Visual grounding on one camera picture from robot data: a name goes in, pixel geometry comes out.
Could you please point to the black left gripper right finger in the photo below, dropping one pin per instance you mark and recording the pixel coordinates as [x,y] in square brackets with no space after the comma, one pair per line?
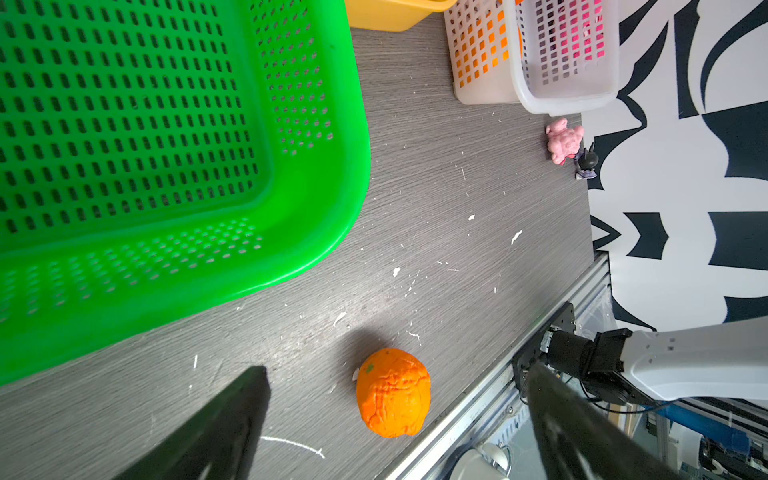
[576,442]

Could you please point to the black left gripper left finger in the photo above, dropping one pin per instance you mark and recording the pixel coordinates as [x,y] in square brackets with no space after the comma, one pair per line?
[219,441]

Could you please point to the netted orange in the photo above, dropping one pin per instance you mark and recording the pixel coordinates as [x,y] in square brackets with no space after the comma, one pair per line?
[393,393]

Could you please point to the white perforated plastic basket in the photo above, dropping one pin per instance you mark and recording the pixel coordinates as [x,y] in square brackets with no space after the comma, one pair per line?
[554,57]

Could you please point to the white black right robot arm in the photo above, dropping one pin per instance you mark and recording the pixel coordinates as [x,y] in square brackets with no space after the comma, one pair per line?
[622,366]

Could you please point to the white analog clock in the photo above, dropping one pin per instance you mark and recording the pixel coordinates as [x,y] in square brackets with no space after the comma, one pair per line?
[482,462]

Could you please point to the small black figurine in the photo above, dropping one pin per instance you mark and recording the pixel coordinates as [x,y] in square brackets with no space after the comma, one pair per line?
[586,162]

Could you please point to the green plastic basket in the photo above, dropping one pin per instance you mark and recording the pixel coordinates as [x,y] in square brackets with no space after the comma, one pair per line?
[161,158]

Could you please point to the small pink pig toy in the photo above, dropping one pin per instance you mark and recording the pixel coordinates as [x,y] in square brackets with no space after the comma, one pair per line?
[563,142]

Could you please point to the yellow plastic tub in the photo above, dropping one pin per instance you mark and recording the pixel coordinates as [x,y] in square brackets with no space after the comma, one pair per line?
[392,15]

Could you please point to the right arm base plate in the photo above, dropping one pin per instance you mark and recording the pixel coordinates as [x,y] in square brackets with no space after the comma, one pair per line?
[534,350]

